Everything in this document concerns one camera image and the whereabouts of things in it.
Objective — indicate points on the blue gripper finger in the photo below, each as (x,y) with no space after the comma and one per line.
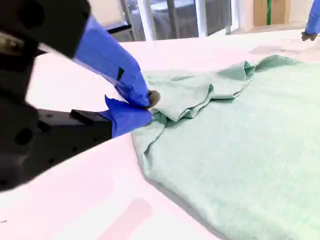
(125,120)
(313,22)
(105,55)

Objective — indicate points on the pale green T-shirt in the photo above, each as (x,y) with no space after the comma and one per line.
(225,150)

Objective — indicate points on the green tape strip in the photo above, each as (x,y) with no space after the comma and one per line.
(269,12)

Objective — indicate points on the brown cardboard box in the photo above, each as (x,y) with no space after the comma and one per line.
(260,12)

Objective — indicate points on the white post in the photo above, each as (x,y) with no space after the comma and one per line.
(201,17)
(147,17)

